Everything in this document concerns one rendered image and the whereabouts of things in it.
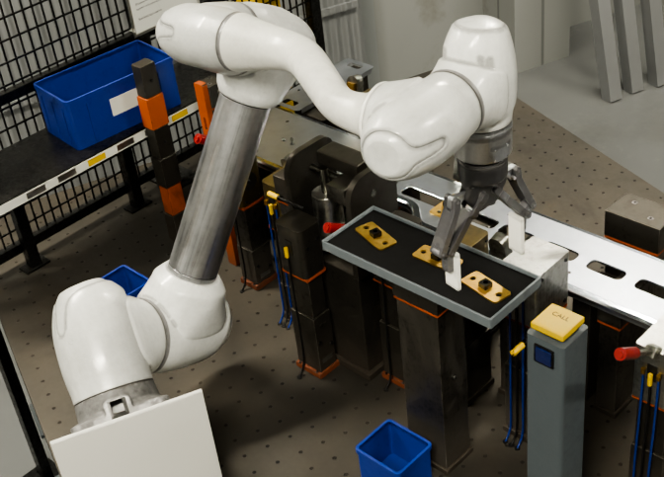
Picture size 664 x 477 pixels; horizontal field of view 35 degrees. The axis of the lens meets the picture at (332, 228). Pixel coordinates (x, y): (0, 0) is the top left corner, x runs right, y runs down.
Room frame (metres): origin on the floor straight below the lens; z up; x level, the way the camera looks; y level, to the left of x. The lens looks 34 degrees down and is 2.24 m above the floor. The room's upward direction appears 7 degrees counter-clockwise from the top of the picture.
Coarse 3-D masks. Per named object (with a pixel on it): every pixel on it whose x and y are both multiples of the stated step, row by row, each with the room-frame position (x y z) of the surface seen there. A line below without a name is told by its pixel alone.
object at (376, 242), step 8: (368, 224) 1.58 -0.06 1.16; (360, 232) 1.56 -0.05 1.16; (368, 232) 1.55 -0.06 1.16; (376, 232) 1.54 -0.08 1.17; (384, 232) 1.55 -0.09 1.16; (368, 240) 1.53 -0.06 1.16; (376, 240) 1.53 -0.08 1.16; (384, 240) 1.52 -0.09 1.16; (392, 240) 1.52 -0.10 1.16; (376, 248) 1.50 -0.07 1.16; (384, 248) 1.50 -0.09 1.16
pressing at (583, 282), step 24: (312, 120) 2.30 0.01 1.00; (264, 144) 2.21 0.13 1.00; (288, 144) 2.19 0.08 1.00; (360, 144) 2.15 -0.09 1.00; (264, 168) 2.11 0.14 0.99; (432, 192) 1.91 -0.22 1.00; (456, 192) 1.90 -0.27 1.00; (432, 216) 1.82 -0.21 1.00; (504, 216) 1.78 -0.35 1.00; (552, 240) 1.68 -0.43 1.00; (576, 240) 1.67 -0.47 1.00; (600, 240) 1.66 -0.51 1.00; (576, 264) 1.60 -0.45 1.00; (624, 264) 1.58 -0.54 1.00; (648, 264) 1.57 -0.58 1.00; (576, 288) 1.52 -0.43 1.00; (600, 288) 1.52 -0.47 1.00; (624, 288) 1.51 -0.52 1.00; (624, 312) 1.44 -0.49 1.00; (648, 312) 1.43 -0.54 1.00
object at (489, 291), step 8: (464, 280) 1.38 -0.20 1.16; (472, 280) 1.38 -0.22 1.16; (480, 280) 1.36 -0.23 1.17; (488, 280) 1.36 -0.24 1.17; (472, 288) 1.36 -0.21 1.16; (480, 288) 1.36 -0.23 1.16; (488, 288) 1.35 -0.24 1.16; (496, 288) 1.35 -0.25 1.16; (504, 288) 1.35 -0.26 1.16; (488, 296) 1.33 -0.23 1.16; (496, 296) 1.33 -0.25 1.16; (504, 296) 1.33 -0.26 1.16
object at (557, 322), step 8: (552, 304) 1.30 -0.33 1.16; (544, 312) 1.28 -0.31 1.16; (552, 312) 1.28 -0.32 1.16; (560, 312) 1.28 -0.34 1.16; (568, 312) 1.27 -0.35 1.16; (536, 320) 1.26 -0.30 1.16; (544, 320) 1.26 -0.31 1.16; (552, 320) 1.26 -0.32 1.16; (560, 320) 1.26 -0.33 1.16; (568, 320) 1.25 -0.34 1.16; (576, 320) 1.25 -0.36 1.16; (536, 328) 1.25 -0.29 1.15; (544, 328) 1.24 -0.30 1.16; (552, 328) 1.24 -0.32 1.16; (560, 328) 1.24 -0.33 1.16; (568, 328) 1.24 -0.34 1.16; (576, 328) 1.24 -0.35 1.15; (552, 336) 1.23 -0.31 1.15; (560, 336) 1.22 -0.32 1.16; (568, 336) 1.23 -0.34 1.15
